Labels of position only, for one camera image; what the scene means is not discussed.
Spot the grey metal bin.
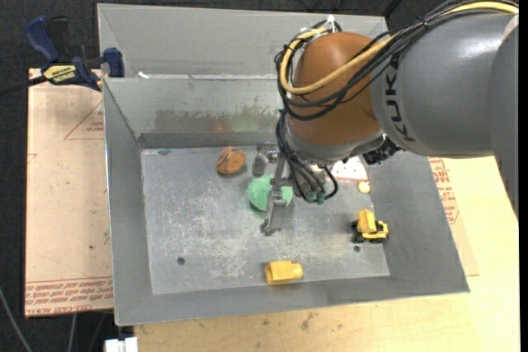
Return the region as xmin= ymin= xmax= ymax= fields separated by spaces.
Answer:
xmin=97 ymin=2 xmax=470 ymax=327

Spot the yellow block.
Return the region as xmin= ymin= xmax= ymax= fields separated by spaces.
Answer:
xmin=264 ymin=260 xmax=304 ymax=286

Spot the yellow toy truck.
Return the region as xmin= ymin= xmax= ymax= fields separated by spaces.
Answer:
xmin=351 ymin=208 xmax=390 ymax=245

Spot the white card with red print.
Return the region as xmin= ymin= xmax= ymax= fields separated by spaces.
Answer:
xmin=329 ymin=157 xmax=369 ymax=183

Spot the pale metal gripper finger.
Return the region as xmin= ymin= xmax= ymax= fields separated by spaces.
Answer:
xmin=260 ymin=193 xmax=279 ymax=237
xmin=273 ymin=196 xmax=286 ymax=232

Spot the brown cardboard board, red print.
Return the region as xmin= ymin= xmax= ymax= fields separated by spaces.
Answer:
xmin=24 ymin=68 xmax=480 ymax=318

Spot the brown round nut-like thing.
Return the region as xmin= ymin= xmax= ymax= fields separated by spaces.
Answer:
xmin=215 ymin=146 xmax=248 ymax=176

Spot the green ball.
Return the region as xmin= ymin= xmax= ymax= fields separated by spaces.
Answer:
xmin=247 ymin=174 xmax=295 ymax=213

